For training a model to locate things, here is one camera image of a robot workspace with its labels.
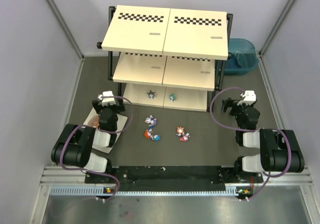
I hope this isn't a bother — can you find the light blue cable duct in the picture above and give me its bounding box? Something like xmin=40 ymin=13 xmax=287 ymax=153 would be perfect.
xmin=50 ymin=186 xmax=248 ymax=197

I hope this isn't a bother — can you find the pink-hooded Doraemon figure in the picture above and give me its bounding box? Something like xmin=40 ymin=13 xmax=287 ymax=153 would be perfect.
xmin=180 ymin=133 xmax=190 ymax=142

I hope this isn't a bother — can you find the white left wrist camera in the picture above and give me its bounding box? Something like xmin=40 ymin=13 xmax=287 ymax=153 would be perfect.
xmin=97 ymin=91 xmax=116 ymax=106

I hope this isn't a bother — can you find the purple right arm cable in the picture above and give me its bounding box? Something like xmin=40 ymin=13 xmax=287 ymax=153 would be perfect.
xmin=209 ymin=87 xmax=292 ymax=201

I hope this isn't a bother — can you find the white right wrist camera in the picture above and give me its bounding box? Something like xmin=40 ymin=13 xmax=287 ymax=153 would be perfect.
xmin=237 ymin=90 xmax=257 ymax=106

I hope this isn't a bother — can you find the teal-hooded Doraemon figure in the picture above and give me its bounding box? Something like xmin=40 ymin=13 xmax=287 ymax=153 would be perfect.
xmin=169 ymin=93 xmax=176 ymax=102

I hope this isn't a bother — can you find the purple white Doraemon figure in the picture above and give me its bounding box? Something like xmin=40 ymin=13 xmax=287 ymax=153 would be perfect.
xmin=144 ymin=115 xmax=157 ymax=128

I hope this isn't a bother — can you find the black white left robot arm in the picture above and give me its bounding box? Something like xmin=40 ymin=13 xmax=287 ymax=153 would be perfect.
xmin=51 ymin=99 xmax=127 ymax=173

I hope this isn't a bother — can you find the orange lion Doraemon figure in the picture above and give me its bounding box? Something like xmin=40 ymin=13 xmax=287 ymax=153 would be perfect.
xmin=176 ymin=126 xmax=185 ymax=137

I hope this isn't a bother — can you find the teal plastic basin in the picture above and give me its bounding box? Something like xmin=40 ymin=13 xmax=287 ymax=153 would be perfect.
xmin=224 ymin=38 xmax=259 ymax=75

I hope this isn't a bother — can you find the blue bucket Doraemon figure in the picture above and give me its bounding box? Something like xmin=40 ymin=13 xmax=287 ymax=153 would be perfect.
xmin=151 ymin=135 xmax=161 ymax=141

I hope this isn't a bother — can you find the white square plate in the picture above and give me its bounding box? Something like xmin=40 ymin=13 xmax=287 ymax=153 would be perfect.
xmin=82 ymin=107 xmax=129 ymax=155

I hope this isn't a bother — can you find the three-tier beige black shelf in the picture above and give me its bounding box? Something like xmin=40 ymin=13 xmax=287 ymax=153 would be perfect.
xmin=97 ymin=5 xmax=234 ymax=112

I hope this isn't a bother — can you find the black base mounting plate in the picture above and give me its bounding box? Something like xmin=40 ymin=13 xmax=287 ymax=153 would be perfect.
xmin=84 ymin=165 xmax=264 ymax=192

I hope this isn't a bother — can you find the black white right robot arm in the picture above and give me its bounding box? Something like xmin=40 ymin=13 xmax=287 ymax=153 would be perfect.
xmin=221 ymin=98 xmax=305 ymax=176

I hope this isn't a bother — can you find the grey-hooded Doraemon figure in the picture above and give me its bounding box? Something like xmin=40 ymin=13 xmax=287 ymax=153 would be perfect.
xmin=147 ymin=90 xmax=156 ymax=99

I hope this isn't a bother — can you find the orange crab Doraemon figure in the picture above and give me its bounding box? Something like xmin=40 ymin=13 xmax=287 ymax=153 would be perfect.
xmin=144 ymin=128 xmax=153 ymax=139

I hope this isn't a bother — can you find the red patterned bowl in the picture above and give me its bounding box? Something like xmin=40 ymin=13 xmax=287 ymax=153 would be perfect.
xmin=87 ymin=115 xmax=100 ymax=129

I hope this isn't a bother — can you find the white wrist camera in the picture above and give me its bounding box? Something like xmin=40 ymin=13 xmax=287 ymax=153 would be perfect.
xmin=237 ymin=90 xmax=257 ymax=106
xmin=97 ymin=91 xmax=116 ymax=106

